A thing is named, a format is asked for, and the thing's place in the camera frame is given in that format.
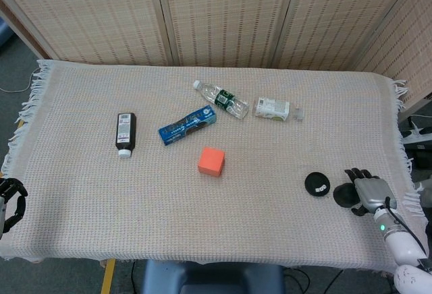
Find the clear water bottle green label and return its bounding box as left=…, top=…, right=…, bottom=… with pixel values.
left=192, top=80, right=250, bottom=119

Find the dark brown bottle white cap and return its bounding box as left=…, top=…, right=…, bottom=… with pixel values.
left=115, top=112, right=137, bottom=159

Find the black round lid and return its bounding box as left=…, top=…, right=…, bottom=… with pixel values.
left=304, top=171, right=330, bottom=198

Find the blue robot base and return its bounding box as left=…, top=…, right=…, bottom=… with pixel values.
left=141, top=259, right=285, bottom=294

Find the blue cookie box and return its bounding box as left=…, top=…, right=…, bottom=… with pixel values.
left=158, top=105, right=217, bottom=146

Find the black box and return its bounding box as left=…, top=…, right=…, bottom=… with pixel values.
left=404, top=144, right=432, bottom=174

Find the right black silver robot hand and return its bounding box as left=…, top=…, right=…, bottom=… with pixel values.
left=344, top=168, right=398, bottom=217

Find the orange cube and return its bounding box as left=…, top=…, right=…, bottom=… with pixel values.
left=197, top=146, right=226, bottom=177

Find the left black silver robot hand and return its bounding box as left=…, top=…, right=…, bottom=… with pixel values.
left=0, top=177, right=29, bottom=239

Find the beige waffle fringed tablecloth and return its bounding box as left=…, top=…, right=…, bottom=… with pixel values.
left=0, top=58, right=423, bottom=274

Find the clear bottle white lime label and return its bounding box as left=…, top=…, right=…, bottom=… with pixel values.
left=252, top=96, right=304, bottom=122

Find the bamboo folding screen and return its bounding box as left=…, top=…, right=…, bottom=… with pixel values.
left=0, top=0, right=432, bottom=113

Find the white floor cable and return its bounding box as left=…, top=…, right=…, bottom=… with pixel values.
left=0, top=69, right=42, bottom=94

